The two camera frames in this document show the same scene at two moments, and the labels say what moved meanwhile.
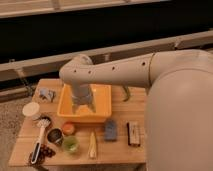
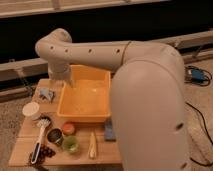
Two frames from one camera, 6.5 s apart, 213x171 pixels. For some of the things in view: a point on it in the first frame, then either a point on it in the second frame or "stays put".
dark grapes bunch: [42, 154] stays put
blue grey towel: [47, 94] stays put
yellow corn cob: [93, 150] stays put
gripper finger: [92, 108] -> [71, 83]
